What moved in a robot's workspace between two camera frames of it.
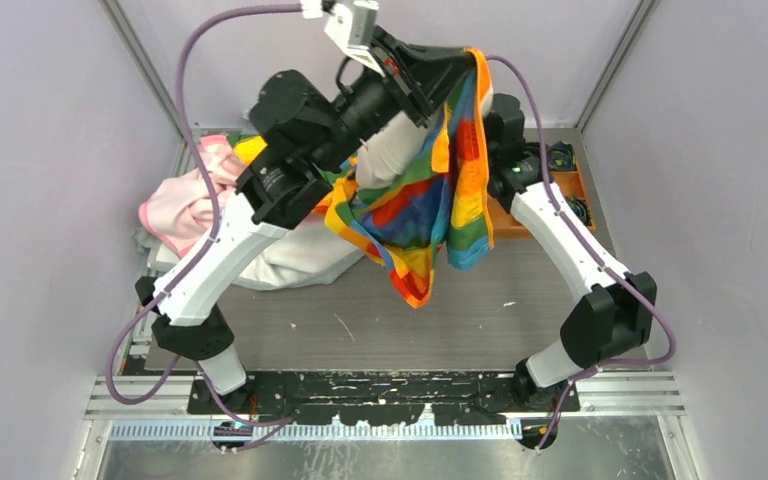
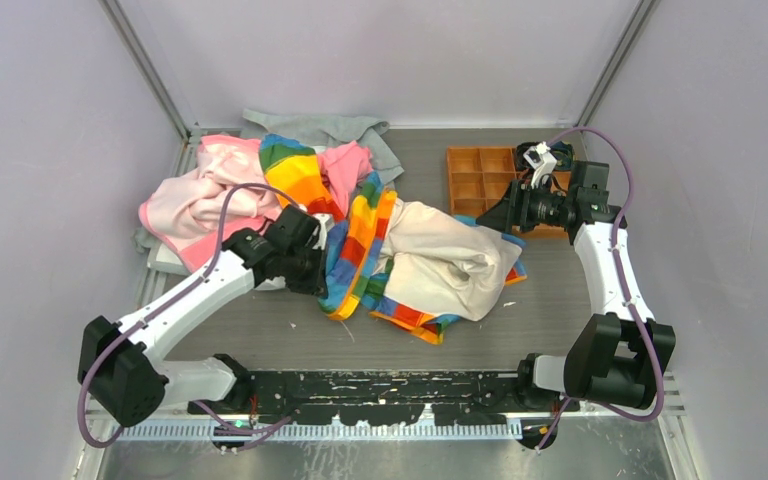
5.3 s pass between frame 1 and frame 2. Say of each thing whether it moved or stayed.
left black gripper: moved
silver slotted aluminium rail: stayed
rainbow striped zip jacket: moved
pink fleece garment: stayed
